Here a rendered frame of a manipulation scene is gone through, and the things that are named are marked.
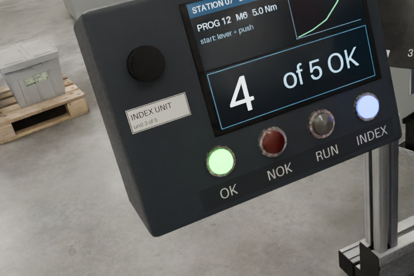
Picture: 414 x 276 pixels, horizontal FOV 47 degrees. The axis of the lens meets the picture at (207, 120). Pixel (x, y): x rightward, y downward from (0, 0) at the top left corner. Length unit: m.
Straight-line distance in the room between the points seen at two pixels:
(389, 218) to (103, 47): 0.44
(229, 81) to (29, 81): 3.16
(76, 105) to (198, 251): 1.80
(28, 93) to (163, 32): 3.19
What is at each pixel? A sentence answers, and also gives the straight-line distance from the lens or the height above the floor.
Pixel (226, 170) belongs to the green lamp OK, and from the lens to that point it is 0.40.
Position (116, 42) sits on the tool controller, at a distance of 0.37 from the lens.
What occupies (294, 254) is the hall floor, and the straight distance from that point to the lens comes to 1.94.
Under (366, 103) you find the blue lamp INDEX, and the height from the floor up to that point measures 1.12.
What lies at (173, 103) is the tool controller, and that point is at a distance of 0.38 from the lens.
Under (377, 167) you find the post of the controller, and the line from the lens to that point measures 0.60.
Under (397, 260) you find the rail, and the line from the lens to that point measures 0.71.
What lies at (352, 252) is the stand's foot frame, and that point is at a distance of 1.83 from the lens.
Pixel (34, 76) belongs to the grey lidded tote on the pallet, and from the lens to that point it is 3.51.
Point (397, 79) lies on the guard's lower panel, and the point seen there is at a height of 0.31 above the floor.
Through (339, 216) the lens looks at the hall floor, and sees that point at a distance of 2.10.
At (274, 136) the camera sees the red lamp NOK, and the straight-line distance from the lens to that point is 0.41.
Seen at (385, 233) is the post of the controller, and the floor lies 0.89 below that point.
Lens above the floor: 1.32
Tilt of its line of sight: 26 degrees down
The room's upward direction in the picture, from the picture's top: 11 degrees counter-clockwise
